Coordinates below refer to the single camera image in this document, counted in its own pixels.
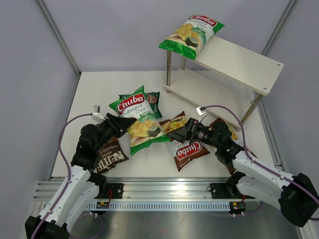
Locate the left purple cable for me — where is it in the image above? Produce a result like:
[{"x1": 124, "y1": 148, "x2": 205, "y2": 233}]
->
[{"x1": 28, "y1": 113, "x2": 110, "y2": 239}]

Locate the green Chuba cassava chips bag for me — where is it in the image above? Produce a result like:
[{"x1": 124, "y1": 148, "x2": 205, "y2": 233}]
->
[{"x1": 159, "y1": 15, "x2": 225, "y2": 60}]

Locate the white two-tier shelf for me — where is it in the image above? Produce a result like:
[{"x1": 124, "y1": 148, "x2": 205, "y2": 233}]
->
[{"x1": 165, "y1": 36, "x2": 284, "y2": 124}]

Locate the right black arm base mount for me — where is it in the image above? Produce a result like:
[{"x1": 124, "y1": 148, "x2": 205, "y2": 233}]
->
[{"x1": 207, "y1": 183, "x2": 242, "y2": 199}]

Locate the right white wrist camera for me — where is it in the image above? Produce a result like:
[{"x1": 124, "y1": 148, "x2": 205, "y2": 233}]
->
[{"x1": 196, "y1": 106, "x2": 206, "y2": 117}]

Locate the white slotted cable duct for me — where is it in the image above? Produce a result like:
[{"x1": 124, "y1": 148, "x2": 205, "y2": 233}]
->
[{"x1": 84, "y1": 201, "x2": 230, "y2": 212}]

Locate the brown Chuba chips bag right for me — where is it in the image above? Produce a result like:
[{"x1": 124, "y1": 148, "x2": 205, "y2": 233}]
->
[{"x1": 207, "y1": 119, "x2": 249, "y2": 175}]

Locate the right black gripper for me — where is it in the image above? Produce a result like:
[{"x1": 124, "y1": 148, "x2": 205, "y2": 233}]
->
[{"x1": 167, "y1": 118, "x2": 221, "y2": 149}]

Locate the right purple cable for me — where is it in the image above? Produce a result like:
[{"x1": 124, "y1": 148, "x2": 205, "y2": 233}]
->
[{"x1": 204, "y1": 104, "x2": 319, "y2": 221}]

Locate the brown Chuba chips bag centre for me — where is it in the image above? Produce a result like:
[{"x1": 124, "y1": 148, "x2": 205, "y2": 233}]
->
[{"x1": 160, "y1": 111, "x2": 210, "y2": 172}]

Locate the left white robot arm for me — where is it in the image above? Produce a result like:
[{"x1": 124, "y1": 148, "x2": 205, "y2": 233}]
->
[{"x1": 25, "y1": 114, "x2": 136, "y2": 239}]

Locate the brown chuba chips bag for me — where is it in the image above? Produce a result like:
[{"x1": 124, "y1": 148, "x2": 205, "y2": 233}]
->
[
  {"x1": 160, "y1": 111, "x2": 210, "y2": 172},
  {"x1": 207, "y1": 119, "x2": 249, "y2": 175}
]

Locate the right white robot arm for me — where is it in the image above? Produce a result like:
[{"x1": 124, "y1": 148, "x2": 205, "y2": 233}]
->
[{"x1": 168, "y1": 118, "x2": 319, "y2": 228}]

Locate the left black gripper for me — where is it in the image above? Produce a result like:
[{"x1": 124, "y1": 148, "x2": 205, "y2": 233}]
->
[{"x1": 94, "y1": 113, "x2": 136, "y2": 152}]

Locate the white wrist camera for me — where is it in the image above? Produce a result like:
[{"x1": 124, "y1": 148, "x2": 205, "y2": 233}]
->
[
  {"x1": 91, "y1": 105, "x2": 104, "y2": 123},
  {"x1": 196, "y1": 106, "x2": 206, "y2": 117}
]

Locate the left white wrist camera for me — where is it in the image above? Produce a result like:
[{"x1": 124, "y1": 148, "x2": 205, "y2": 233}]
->
[{"x1": 91, "y1": 105, "x2": 104, "y2": 123}]

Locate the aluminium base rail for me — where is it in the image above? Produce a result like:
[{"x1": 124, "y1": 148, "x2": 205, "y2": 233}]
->
[{"x1": 33, "y1": 177, "x2": 250, "y2": 200}]

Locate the brown Kettle sea salt bag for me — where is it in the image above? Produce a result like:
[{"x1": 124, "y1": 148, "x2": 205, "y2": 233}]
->
[{"x1": 96, "y1": 137, "x2": 129, "y2": 174}]

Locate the dark green Real chips bag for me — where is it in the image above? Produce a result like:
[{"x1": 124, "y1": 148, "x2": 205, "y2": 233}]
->
[{"x1": 118, "y1": 91, "x2": 163, "y2": 119}]

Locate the purple cable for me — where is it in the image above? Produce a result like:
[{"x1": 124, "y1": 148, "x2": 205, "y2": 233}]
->
[
  {"x1": 204, "y1": 104, "x2": 319, "y2": 221},
  {"x1": 28, "y1": 113, "x2": 110, "y2": 239}
]

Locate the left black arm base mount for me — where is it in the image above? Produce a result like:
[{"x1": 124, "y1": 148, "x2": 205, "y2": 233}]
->
[{"x1": 95, "y1": 183, "x2": 124, "y2": 199}]

